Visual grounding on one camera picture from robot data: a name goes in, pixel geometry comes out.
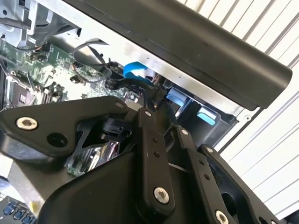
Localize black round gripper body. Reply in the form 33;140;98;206
39;151;215;224

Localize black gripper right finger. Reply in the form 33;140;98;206
155;102;280;224

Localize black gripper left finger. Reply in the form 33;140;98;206
0;95;176;217

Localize hard disk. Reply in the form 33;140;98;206
163;86;236;128

